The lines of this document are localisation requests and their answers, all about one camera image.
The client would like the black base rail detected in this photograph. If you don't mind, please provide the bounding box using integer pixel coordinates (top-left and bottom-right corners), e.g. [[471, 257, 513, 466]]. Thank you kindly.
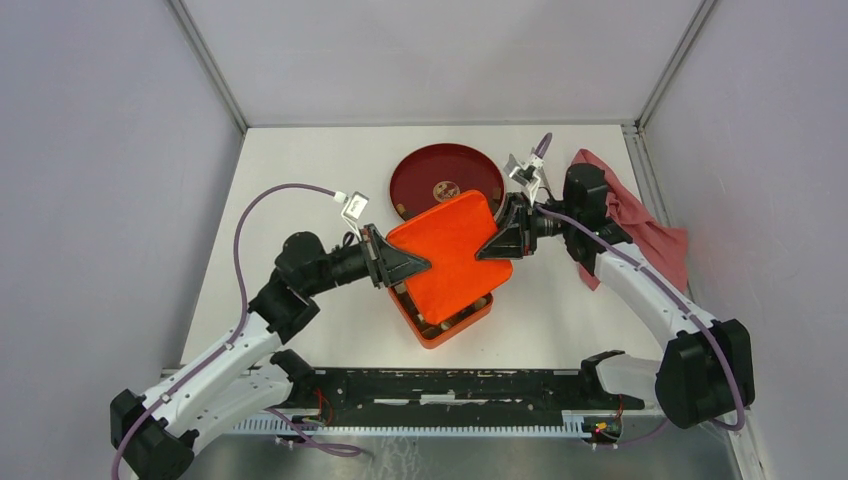
[[281, 368, 645, 428]]

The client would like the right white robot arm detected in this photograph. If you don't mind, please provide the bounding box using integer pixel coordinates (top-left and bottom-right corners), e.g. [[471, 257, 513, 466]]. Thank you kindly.
[[476, 160, 755, 431]]

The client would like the orange chocolate box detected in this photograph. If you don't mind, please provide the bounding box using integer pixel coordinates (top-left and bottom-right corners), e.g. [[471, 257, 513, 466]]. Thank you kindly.
[[388, 285, 494, 349]]

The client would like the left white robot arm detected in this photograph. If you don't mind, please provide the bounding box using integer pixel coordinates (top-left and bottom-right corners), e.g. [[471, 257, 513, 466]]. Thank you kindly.
[[110, 225, 431, 479]]

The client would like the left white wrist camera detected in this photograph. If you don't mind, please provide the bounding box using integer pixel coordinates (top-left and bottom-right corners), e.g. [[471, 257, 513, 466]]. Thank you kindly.
[[334, 191, 369, 240]]

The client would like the orange box lid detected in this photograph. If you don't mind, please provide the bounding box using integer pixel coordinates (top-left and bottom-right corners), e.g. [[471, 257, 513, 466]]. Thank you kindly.
[[387, 190, 513, 324]]

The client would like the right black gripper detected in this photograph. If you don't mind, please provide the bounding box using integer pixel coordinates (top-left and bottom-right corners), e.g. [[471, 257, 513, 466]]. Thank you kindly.
[[473, 192, 577, 261]]

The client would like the round red tray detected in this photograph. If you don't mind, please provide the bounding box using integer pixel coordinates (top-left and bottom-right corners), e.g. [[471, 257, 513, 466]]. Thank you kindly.
[[389, 143, 505, 221]]

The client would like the pink cloth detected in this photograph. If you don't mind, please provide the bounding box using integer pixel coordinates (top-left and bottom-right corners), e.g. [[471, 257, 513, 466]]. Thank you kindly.
[[571, 149, 689, 292]]

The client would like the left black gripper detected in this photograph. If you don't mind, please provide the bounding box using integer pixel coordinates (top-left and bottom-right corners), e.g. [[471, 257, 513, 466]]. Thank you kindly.
[[304, 223, 432, 296]]

